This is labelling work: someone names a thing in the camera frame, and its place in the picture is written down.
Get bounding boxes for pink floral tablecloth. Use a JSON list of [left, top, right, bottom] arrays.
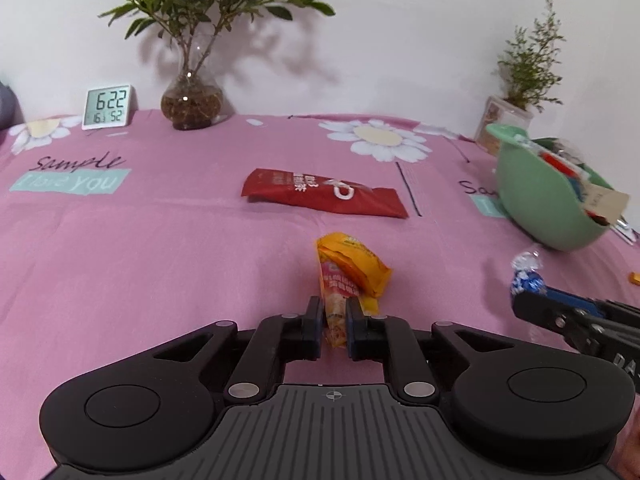
[[0, 107, 640, 480]]

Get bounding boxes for grey blue cloth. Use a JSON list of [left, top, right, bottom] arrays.
[[0, 81, 17, 131]]

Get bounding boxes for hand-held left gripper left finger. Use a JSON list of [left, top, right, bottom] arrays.
[[145, 296, 326, 406]]

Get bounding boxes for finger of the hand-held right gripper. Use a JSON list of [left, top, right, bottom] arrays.
[[512, 291, 640, 361], [545, 286, 640, 327]]

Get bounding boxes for long red snack packet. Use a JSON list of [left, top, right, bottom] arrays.
[[241, 168, 409, 219]]

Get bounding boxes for orange snack packet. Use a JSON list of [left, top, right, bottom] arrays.
[[315, 232, 393, 348]]

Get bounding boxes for beige milk tea packet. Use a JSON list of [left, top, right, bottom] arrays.
[[581, 182, 631, 227]]

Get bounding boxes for small plant in white pot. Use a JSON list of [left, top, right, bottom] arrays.
[[472, 0, 566, 156]]

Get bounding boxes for blue foil candy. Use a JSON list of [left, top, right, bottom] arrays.
[[509, 250, 548, 297]]

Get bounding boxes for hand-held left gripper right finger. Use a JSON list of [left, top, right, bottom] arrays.
[[346, 296, 521, 406]]

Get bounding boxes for white plastic object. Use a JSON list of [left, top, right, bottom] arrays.
[[614, 216, 638, 247]]

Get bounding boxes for white digital clock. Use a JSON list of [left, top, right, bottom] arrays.
[[81, 84, 136, 131]]

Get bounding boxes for leafy plant in glass vase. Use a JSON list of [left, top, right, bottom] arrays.
[[98, 0, 337, 132]]

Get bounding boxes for green plastic bowl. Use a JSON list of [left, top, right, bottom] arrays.
[[485, 123, 621, 252]]

